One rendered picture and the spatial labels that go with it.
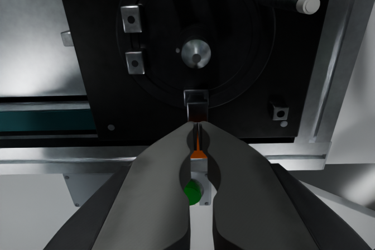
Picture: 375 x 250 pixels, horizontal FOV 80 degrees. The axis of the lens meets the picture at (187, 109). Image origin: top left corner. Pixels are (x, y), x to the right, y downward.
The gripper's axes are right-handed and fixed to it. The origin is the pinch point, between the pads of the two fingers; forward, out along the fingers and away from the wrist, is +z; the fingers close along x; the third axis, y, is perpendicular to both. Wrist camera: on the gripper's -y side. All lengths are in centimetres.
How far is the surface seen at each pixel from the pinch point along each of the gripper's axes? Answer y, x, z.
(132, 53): -2.3, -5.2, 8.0
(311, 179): 114, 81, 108
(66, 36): -3.2, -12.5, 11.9
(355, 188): 123, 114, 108
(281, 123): 7.0, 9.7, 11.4
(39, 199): 32, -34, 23
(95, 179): 16.3, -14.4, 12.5
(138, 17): -5.1, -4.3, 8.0
